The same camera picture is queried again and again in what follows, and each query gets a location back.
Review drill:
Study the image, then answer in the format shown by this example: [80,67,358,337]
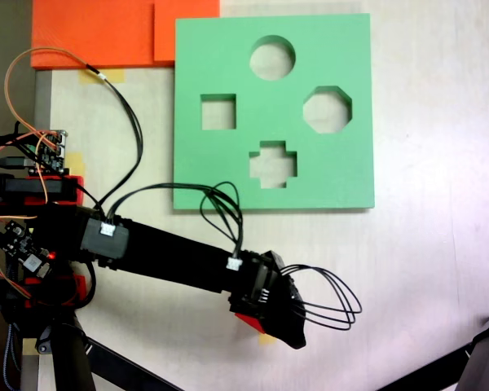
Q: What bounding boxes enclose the red and black table clamp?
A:
[0,273,87,309]
[0,173,86,207]

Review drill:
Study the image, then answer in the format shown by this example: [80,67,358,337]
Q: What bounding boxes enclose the large orange flat block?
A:
[30,0,176,69]

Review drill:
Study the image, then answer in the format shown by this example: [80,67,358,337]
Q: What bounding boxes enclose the black gripper wire loop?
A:
[279,263,363,332]

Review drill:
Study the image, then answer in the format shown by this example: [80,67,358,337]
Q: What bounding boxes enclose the long black cable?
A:
[85,64,144,215]

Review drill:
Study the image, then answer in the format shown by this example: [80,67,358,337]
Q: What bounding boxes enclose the black tripod leg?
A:
[458,307,489,391]
[34,313,99,391]

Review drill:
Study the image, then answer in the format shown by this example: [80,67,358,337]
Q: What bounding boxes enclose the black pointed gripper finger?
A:
[264,279,308,350]

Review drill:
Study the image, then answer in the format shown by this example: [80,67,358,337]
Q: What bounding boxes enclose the circuit board with green terminal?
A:
[24,129,70,174]

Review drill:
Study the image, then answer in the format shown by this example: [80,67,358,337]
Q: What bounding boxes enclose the thin orange wire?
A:
[3,46,104,204]

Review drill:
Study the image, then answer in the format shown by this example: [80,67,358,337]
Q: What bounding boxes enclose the black arm wire bundle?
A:
[105,181,245,266]

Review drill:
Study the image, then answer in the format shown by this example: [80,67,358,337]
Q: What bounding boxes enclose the black power circuit board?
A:
[0,218,53,282]

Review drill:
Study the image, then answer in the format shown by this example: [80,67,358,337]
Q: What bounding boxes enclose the green shape sorting board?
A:
[172,12,376,213]

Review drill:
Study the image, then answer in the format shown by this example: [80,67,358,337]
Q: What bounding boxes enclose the braided black white cable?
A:
[2,321,24,390]

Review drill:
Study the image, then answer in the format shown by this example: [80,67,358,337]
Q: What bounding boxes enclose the red square block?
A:
[233,310,267,336]

